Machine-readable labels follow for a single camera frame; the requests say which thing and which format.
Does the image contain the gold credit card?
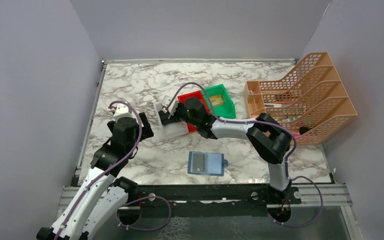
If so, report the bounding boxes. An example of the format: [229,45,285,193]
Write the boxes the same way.
[209,94,225,108]

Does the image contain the blue card holder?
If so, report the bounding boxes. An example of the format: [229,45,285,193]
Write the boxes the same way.
[187,151,229,177]

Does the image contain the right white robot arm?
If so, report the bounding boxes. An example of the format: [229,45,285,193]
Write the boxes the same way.
[168,97,297,192]

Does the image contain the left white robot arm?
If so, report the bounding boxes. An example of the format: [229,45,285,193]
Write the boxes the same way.
[36,112,154,240]

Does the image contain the red plastic bin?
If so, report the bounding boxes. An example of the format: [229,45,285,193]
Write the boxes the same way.
[178,91,216,139]

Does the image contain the white plastic bin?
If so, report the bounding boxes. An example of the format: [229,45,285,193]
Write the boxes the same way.
[153,95,189,140]

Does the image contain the black wallet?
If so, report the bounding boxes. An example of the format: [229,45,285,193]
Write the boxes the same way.
[158,110,181,126]

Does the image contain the green plastic bin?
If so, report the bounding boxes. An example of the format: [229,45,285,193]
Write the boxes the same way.
[201,84,236,119]

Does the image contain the pens in organizer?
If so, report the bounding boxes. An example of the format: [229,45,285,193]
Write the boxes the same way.
[264,101,300,122]

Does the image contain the orange file organizer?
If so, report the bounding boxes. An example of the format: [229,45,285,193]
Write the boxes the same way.
[243,52,358,145]

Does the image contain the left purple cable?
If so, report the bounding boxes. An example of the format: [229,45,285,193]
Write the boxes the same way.
[52,100,144,240]

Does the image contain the purple cable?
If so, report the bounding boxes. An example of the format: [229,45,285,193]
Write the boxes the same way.
[52,100,144,240]
[167,82,298,180]

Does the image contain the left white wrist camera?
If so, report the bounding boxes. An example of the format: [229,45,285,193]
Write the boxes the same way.
[110,103,134,122]

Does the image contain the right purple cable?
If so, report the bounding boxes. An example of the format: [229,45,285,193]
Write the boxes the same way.
[167,82,298,180]

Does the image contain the black mounting rail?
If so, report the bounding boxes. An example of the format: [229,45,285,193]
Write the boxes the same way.
[117,183,302,221]

